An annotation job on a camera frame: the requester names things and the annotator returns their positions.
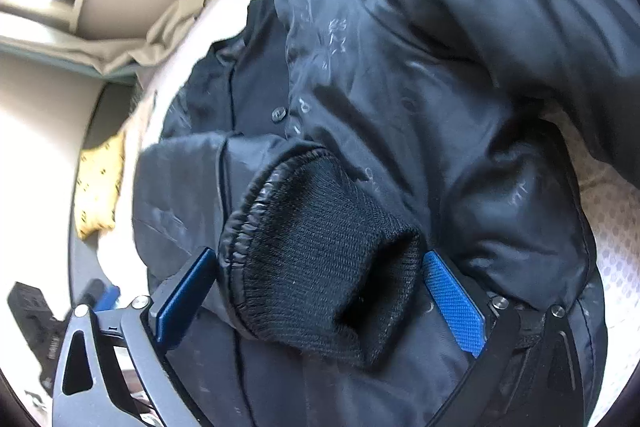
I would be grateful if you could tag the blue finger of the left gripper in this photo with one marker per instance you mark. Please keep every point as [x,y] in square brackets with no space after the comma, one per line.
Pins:
[100,296]

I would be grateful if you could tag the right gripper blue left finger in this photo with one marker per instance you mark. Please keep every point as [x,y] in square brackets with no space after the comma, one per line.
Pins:
[177,300]

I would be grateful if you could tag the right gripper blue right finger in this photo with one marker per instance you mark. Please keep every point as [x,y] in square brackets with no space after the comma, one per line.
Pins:
[464,306]

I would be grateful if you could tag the black padded jacket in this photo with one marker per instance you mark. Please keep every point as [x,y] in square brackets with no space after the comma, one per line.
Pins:
[326,148]

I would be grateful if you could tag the yellow patterned pillow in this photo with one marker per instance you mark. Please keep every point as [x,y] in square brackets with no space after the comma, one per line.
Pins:
[98,184]

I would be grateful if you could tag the dark bed footboard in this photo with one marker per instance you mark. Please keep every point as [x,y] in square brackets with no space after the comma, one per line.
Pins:
[110,112]

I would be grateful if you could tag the white quilted mattress cover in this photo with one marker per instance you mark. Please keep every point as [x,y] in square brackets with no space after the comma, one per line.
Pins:
[611,204]

